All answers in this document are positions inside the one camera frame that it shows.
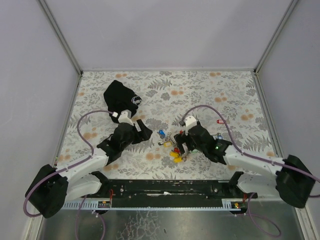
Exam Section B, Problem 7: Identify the key bunch with coloured tags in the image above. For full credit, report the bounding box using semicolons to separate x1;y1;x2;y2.
156;130;188;163

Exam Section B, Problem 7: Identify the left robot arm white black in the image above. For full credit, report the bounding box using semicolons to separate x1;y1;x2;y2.
23;119;153;219

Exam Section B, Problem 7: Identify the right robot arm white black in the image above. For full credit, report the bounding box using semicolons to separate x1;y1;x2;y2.
174;118;315;209

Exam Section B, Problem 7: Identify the red key tag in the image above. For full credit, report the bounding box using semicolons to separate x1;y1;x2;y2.
216;119;227;124

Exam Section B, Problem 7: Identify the floral table mat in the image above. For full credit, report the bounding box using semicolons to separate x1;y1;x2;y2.
56;71;276;180

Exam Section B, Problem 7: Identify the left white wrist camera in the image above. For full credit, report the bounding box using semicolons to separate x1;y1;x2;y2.
111;110;134;126

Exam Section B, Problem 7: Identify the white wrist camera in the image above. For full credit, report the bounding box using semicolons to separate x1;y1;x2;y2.
111;110;134;126
179;115;198;132

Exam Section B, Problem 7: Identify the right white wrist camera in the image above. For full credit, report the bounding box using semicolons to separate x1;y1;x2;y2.
179;115;198;132

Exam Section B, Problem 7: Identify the black drawstring bag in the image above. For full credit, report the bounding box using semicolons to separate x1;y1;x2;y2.
103;80;142;116

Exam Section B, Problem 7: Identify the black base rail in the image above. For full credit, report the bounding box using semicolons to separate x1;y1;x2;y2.
96;179;251;209

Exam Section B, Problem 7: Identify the grey slotted cable duct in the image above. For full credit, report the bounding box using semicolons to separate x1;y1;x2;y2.
62;198;111;210

